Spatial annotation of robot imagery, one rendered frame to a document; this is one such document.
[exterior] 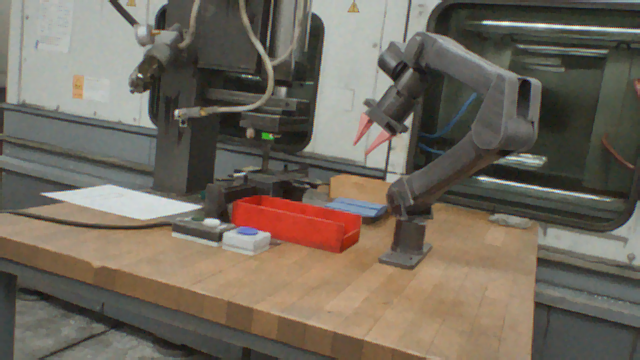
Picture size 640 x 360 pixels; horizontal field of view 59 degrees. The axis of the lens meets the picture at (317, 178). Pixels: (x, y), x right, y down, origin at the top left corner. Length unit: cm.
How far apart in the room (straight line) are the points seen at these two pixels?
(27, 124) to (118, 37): 68
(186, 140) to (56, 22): 154
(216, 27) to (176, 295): 77
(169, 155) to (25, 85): 164
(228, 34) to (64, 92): 155
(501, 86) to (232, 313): 55
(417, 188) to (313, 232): 22
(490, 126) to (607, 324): 107
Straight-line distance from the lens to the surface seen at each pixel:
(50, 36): 294
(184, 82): 149
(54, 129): 288
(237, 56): 141
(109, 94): 266
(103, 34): 270
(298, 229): 113
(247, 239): 103
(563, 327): 193
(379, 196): 157
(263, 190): 134
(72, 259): 100
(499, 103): 97
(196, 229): 109
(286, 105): 136
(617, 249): 185
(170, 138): 151
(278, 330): 81
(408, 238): 114
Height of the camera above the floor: 121
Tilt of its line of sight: 9 degrees down
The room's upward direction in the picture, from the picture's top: 7 degrees clockwise
